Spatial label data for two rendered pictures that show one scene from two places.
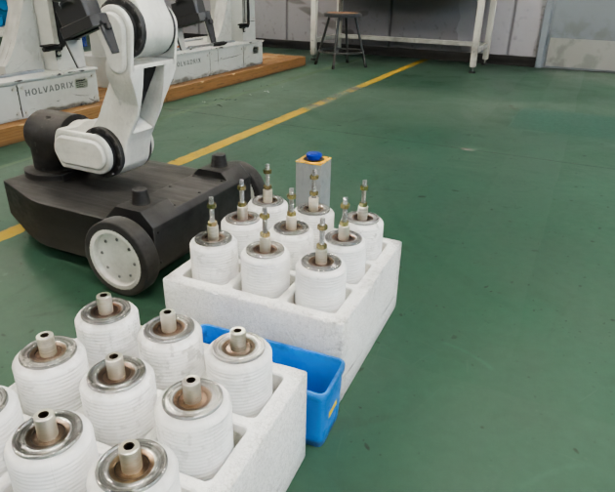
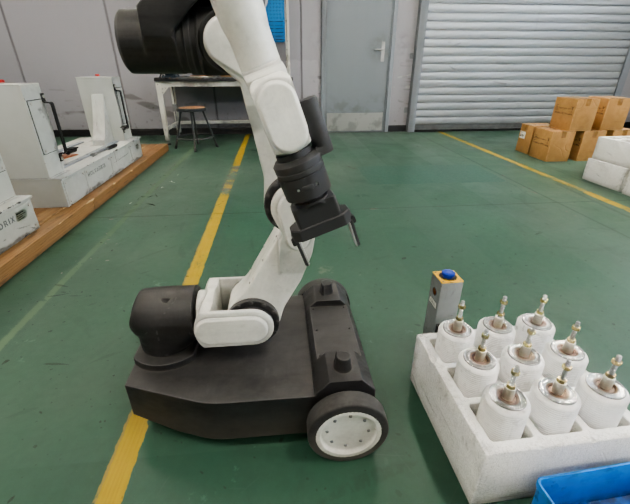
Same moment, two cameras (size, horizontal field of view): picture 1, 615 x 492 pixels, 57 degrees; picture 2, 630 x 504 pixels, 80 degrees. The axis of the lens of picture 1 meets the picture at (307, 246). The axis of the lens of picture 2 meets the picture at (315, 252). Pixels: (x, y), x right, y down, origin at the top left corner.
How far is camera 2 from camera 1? 1.14 m
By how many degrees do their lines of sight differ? 28
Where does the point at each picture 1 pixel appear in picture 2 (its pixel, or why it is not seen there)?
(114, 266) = (341, 438)
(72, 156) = (223, 336)
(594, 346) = not seen: outside the picture
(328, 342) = not seen: outside the picture
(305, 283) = (613, 411)
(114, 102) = (272, 272)
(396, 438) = not seen: outside the picture
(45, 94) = not seen: outside the picture
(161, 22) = not seen: hidden behind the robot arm
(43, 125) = (165, 311)
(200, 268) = (513, 430)
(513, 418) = not seen: outside the picture
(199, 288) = (526, 450)
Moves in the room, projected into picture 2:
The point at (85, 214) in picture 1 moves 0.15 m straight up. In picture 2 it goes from (285, 398) to (283, 350)
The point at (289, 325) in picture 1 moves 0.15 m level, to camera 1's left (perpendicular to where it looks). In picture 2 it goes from (605, 448) to (568, 484)
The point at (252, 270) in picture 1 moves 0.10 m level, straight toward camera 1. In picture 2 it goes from (567, 416) to (623, 451)
